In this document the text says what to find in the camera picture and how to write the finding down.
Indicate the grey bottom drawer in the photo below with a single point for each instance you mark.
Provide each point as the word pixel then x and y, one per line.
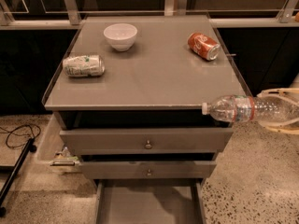
pixel 153 201

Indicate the grey middle drawer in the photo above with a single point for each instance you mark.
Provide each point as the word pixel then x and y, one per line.
pixel 147 169

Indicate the clear plastic water bottle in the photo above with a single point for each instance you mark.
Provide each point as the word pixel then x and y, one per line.
pixel 271 108

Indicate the white ceramic bowl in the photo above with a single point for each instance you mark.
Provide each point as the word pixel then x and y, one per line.
pixel 120 36

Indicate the grey drawer cabinet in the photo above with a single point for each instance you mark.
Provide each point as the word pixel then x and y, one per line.
pixel 158 83

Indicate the metal railing frame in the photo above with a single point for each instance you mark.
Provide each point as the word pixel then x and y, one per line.
pixel 59 14

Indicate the grey drawer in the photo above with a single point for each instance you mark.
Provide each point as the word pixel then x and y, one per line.
pixel 147 169
pixel 132 141
pixel 153 201

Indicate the clear plastic storage bin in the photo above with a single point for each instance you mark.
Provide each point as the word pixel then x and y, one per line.
pixel 52 153

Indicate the white green soda can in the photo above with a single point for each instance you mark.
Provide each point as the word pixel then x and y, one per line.
pixel 84 66

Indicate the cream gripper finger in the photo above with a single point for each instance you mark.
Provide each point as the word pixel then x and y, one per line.
pixel 288 127
pixel 285 94

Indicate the black stand leg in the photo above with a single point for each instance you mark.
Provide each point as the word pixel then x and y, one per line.
pixel 12 171

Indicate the grey top drawer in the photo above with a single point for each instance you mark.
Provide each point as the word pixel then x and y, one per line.
pixel 132 141

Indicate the round metal top knob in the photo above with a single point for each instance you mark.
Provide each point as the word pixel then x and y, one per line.
pixel 148 145

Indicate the red cola can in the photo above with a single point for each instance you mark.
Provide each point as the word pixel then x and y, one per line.
pixel 204 46

